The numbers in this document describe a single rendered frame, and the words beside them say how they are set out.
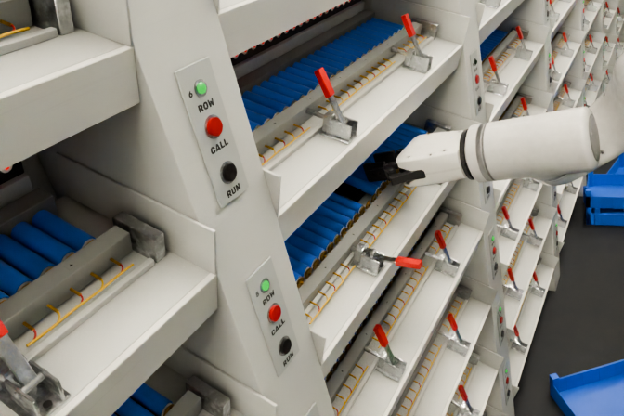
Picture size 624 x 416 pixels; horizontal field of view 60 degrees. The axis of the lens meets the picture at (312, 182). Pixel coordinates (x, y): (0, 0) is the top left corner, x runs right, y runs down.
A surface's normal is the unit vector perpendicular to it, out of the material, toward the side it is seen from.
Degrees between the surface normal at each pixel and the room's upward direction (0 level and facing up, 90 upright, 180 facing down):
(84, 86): 111
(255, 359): 90
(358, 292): 21
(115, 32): 90
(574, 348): 0
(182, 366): 90
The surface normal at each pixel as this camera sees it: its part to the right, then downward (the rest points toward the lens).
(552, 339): -0.22, -0.88
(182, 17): 0.83, 0.05
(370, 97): 0.08, -0.81
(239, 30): 0.86, 0.36
